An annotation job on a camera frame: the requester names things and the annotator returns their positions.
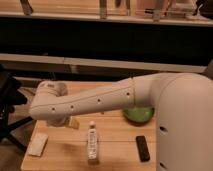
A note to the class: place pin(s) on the black remote control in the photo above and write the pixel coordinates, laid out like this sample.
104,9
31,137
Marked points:
142,148

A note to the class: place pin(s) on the green bowl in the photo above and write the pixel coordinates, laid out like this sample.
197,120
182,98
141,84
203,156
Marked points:
139,115

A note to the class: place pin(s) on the white paper cup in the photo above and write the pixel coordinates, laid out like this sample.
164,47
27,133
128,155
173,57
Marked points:
61,88

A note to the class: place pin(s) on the clear plastic bottle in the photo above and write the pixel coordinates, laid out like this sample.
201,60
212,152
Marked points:
92,143

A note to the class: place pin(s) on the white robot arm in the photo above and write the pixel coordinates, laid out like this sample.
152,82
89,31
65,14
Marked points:
183,103

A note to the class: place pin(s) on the white sponge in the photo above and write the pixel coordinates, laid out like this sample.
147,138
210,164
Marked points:
37,144

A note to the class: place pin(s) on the black office chair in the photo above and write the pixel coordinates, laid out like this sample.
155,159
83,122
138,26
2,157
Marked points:
9,97

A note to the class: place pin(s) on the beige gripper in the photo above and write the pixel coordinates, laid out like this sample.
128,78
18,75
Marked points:
73,123

